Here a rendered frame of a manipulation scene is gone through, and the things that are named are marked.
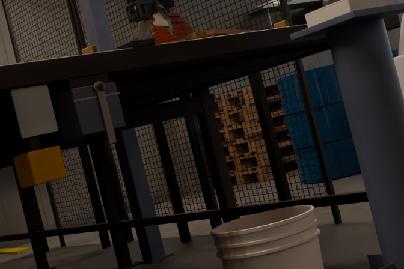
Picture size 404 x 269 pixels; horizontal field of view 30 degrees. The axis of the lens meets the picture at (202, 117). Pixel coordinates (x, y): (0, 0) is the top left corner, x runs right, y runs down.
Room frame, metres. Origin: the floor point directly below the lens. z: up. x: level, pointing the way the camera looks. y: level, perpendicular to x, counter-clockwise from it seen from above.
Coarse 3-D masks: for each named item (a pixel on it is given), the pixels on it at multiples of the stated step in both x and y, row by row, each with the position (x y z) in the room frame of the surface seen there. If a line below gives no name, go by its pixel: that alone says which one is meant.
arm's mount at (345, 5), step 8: (344, 0) 2.10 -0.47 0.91; (352, 0) 2.10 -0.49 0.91; (360, 0) 2.12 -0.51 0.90; (368, 0) 2.14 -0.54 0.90; (376, 0) 2.16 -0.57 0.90; (384, 0) 2.17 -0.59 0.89; (392, 0) 2.19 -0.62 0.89; (320, 8) 2.18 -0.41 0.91; (328, 8) 2.16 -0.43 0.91; (336, 8) 2.14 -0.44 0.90; (344, 8) 2.11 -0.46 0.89; (352, 8) 2.10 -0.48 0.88; (360, 8) 2.11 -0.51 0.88; (312, 16) 2.22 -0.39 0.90; (320, 16) 2.19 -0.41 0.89; (328, 16) 2.17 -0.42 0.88; (336, 16) 2.14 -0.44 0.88; (312, 24) 2.22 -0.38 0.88
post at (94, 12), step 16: (80, 0) 4.40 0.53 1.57; (96, 0) 4.36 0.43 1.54; (96, 16) 4.35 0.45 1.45; (96, 32) 4.33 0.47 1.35; (112, 48) 4.38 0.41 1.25; (128, 144) 4.35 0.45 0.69; (128, 160) 4.33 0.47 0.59; (128, 176) 4.36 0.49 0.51; (144, 176) 4.39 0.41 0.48; (128, 192) 4.39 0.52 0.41; (144, 192) 4.37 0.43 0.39; (144, 208) 4.35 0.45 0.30; (144, 240) 4.35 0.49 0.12; (160, 240) 4.39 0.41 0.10; (144, 256) 4.38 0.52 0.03; (160, 256) 4.36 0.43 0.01
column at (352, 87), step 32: (320, 32) 2.23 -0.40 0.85; (352, 32) 2.14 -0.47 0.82; (384, 32) 2.17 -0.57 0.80; (352, 64) 2.15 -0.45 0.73; (384, 64) 2.15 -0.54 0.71; (352, 96) 2.17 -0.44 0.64; (384, 96) 2.14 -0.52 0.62; (352, 128) 2.21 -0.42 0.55; (384, 128) 2.14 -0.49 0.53; (384, 160) 2.14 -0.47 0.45; (384, 192) 2.15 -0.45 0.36; (384, 224) 2.17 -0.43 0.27; (384, 256) 2.21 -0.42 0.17
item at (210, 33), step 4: (208, 32) 3.04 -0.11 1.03; (212, 32) 3.03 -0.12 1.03; (216, 32) 3.04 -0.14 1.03; (220, 32) 3.07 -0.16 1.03; (224, 32) 3.10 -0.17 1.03; (228, 32) 3.14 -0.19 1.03; (232, 32) 3.17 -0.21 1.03; (236, 32) 3.21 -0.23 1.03; (240, 32) 3.25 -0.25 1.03; (208, 36) 3.06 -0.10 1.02; (184, 40) 3.10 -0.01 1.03
